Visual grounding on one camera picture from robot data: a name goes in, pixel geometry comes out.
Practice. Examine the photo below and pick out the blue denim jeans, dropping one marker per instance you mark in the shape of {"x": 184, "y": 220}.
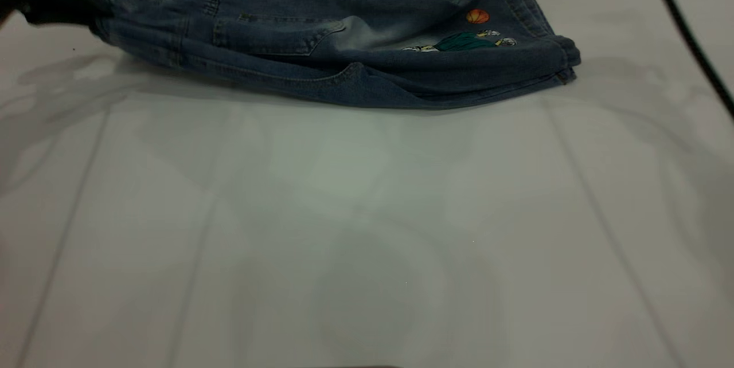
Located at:
{"x": 287, "y": 70}

